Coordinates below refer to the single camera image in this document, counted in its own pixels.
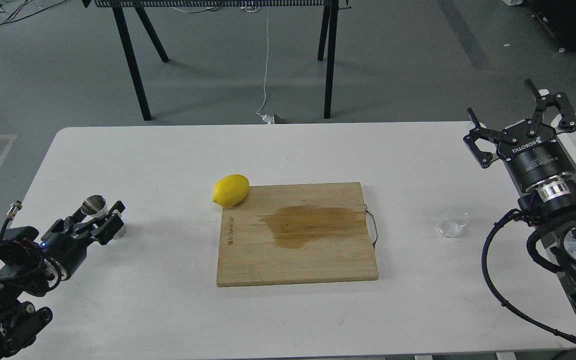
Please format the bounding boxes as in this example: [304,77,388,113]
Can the bamboo cutting board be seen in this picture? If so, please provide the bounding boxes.
[215,182,379,287]

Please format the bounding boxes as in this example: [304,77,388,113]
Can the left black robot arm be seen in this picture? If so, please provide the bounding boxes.
[0,194,126,360]

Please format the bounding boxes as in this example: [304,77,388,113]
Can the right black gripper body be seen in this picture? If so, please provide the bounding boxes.
[498,121,575,194]

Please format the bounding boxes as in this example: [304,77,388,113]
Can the white power adapter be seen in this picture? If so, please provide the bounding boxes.
[261,114,286,125]

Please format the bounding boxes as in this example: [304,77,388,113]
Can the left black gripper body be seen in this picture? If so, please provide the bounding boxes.
[40,219,89,281]

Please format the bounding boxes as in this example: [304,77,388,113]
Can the clear glass cup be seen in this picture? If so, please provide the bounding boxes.
[436,206,471,239]

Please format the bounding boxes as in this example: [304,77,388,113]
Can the yellow lemon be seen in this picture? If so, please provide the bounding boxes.
[211,174,250,208]

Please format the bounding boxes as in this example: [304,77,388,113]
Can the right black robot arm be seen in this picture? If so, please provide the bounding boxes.
[463,79,576,344]

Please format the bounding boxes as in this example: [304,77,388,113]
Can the white hanging cable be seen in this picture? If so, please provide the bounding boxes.
[256,7,271,117]

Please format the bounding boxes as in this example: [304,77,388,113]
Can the steel double jigger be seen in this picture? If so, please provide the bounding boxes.
[80,194,109,219]

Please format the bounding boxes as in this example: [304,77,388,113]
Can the black metal frame table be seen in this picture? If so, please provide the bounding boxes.
[80,0,351,123]

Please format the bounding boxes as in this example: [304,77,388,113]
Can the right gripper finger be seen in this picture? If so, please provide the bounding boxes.
[524,79,576,137]
[463,108,509,170]

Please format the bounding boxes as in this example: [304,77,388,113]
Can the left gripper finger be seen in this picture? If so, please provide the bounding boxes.
[63,201,126,231]
[86,210,122,246]

